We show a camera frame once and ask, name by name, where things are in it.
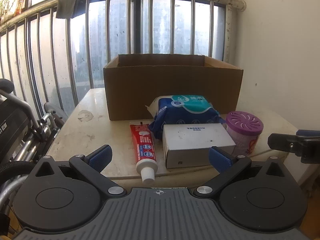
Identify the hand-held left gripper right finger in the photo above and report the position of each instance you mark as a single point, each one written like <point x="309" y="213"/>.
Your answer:
<point x="221" y="158"/>

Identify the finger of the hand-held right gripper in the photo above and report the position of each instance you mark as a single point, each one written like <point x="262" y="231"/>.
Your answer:
<point x="310" y="133"/>
<point x="282" y="141"/>

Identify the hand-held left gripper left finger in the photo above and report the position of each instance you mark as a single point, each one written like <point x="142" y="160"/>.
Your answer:
<point x="100" y="156"/>

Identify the white rectangular carton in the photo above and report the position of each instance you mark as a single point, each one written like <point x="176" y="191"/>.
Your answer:
<point x="197" y="137"/>

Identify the purple air freshener jar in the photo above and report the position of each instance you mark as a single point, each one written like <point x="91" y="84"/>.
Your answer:
<point x="246" y="127"/>

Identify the red toothpaste tube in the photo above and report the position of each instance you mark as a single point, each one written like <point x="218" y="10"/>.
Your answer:
<point x="143" y="145"/>

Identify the blue wet wipes pack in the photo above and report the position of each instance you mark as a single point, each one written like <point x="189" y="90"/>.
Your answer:
<point x="185" y="112"/>

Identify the brown cardboard box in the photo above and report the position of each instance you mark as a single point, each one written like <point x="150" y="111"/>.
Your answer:
<point x="172" y="87"/>

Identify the folded black wheelchair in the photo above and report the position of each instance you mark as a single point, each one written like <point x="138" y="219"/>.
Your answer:
<point x="15" y="120"/>

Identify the grey cloth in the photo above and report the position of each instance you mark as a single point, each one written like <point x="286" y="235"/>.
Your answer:
<point x="68" y="5"/>

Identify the orange drink bottle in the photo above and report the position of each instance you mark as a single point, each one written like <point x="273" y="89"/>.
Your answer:
<point x="21" y="3"/>

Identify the potted green plant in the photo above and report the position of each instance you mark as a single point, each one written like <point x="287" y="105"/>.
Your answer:
<point x="7" y="1"/>

